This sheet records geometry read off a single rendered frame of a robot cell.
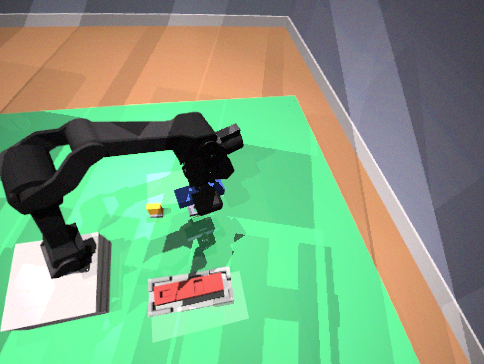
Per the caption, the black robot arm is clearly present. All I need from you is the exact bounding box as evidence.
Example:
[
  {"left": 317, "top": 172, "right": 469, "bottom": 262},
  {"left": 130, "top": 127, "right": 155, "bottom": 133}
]
[{"left": 0, "top": 111, "right": 244, "bottom": 279}]

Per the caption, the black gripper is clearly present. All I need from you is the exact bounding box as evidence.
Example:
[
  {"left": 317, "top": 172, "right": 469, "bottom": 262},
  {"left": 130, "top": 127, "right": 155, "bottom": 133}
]
[{"left": 179, "top": 162, "right": 223, "bottom": 216}]

